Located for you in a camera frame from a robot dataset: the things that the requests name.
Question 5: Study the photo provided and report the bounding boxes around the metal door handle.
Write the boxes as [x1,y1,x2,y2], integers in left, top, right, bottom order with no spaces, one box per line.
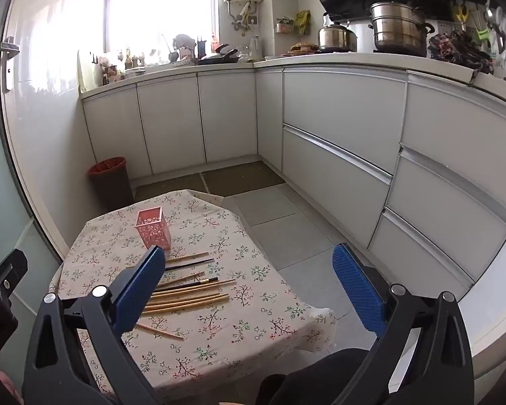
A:
[0,37,21,92]

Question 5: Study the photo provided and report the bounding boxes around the floral tablecloth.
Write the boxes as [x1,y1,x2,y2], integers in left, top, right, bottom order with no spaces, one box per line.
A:
[50,189,338,397]

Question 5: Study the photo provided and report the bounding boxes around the clear glass jar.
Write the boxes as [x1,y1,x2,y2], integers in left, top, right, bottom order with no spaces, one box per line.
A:
[248,35,265,62]

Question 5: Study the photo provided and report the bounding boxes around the dark patterned cloth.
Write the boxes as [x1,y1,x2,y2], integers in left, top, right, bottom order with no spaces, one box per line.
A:
[427,29,495,86]

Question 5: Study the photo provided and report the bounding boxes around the yellow green snack bags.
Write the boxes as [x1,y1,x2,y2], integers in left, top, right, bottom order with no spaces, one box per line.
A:
[294,10,311,35]

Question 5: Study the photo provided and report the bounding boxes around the water heater pipes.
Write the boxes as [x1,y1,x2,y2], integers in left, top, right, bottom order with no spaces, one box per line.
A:
[227,1,259,38]

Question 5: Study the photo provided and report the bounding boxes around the pink perforated utensil holder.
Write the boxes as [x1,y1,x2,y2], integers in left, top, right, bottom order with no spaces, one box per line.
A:
[135,207,172,250]

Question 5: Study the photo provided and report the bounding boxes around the pile of chopsticks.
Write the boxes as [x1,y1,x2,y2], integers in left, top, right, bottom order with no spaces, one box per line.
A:
[126,251,237,341]

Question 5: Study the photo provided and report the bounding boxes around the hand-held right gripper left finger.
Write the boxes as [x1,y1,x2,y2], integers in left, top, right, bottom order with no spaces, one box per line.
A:
[22,245,166,405]

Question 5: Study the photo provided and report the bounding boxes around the black frying pan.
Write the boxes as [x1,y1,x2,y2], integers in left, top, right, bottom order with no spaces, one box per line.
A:
[197,48,240,66]

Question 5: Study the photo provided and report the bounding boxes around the frosted glass door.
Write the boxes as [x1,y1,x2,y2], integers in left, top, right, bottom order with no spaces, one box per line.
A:
[0,8,64,304]

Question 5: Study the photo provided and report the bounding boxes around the brown trash bin red rim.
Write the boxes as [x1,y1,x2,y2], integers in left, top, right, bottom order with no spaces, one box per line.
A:
[88,157,135,212]

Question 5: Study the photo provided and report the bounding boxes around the kitchen window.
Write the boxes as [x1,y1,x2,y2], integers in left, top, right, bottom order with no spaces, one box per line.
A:
[105,0,221,57]

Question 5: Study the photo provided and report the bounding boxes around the steel kettle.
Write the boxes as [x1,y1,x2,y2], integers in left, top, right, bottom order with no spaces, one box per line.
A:
[318,21,358,52]

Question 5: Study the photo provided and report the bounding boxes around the pale cutting board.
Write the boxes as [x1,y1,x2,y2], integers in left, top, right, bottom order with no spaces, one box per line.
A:
[77,48,94,94]

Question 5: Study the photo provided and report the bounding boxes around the plate of food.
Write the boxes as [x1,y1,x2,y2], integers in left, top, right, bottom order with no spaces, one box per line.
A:
[287,41,322,57]

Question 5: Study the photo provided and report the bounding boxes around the steel steamer pot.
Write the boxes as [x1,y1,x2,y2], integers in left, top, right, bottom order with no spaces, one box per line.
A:
[368,2,436,56]

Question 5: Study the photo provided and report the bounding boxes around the wall rack with utensils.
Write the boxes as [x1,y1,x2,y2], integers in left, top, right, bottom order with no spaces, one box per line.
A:
[446,0,506,53]

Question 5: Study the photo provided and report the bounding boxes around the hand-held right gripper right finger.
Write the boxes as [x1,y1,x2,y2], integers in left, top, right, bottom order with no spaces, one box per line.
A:
[331,242,475,405]

